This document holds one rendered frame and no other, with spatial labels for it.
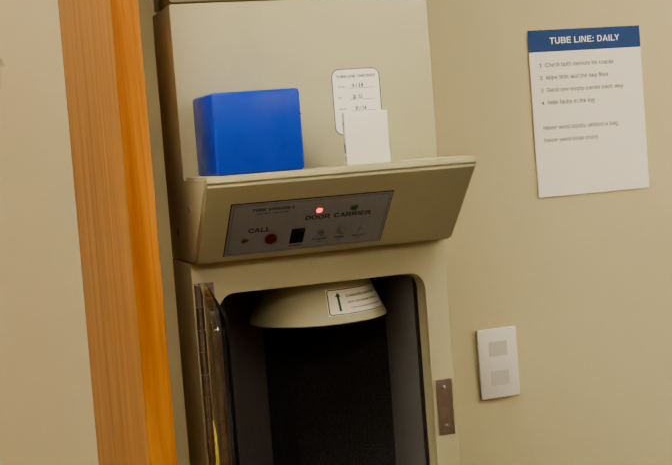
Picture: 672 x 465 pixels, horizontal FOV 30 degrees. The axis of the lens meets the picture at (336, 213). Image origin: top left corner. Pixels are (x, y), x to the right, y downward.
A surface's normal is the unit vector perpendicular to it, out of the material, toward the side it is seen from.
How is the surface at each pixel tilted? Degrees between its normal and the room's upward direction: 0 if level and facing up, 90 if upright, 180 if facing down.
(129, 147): 90
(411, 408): 90
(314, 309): 66
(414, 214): 135
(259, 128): 90
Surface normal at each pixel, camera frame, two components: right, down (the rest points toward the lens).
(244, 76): 0.31, 0.03
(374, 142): 0.04, 0.05
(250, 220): 0.28, 0.72
